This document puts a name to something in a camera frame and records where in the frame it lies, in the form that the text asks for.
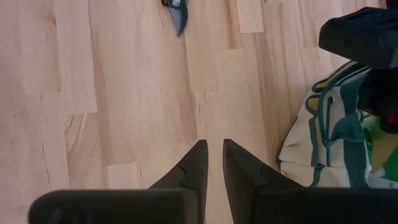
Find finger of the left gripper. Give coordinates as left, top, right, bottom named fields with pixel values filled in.
left=318, top=6, right=398, bottom=135

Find green-handled pruning shears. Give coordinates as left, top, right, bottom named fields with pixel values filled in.
left=160, top=0, right=190, bottom=38

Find green spray bottle white trigger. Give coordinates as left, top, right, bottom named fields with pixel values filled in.
left=362, top=119, right=398, bottom=184

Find cream green canvas gardening bag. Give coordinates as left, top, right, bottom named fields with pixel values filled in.
left=275, top=60, right=398, bottom=190

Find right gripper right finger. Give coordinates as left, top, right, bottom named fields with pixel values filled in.
left=222, top=138, right=398, bottom=224

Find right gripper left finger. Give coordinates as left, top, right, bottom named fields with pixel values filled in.
left=27, top=139, right=210, bottom=224

